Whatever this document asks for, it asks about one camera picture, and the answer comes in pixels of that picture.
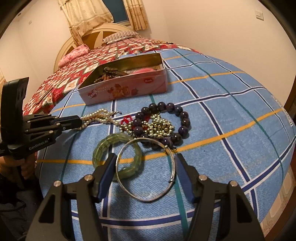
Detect pearl necklace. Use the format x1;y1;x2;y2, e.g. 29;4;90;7
77;108;130;133

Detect green jade bracelet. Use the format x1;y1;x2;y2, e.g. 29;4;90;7
92;132;143;180

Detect brown wooden bead necklace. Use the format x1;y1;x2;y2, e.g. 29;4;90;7
93;66;129;84

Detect silver bangle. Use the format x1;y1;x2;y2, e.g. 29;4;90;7
114;137;177;203

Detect dark purple bead bracelet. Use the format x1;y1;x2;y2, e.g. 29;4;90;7
132;101;191;149

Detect pink bangle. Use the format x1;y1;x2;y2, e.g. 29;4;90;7
132;68;155;74

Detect left hand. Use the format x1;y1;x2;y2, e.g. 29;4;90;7
1;154;36;181

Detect red patchwork bedspread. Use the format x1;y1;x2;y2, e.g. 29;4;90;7
23;38;196;115

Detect red tassel knot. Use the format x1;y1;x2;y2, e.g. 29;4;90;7
120;114;151;130

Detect pink pillow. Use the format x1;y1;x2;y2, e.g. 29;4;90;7
58;44;90;68

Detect pink tin box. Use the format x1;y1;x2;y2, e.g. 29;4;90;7
78;53;168;105

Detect cream wooden headboard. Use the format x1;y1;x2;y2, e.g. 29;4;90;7
53;23;132;72

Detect striped pillow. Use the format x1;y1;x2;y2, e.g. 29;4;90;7
102;31;140;45

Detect beige patterned curtain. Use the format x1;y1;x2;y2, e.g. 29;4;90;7
58;1;149;46

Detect window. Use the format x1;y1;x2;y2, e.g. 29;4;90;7
103;0;130;26

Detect white wall switch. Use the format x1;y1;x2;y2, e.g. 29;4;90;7
255;10;264;21

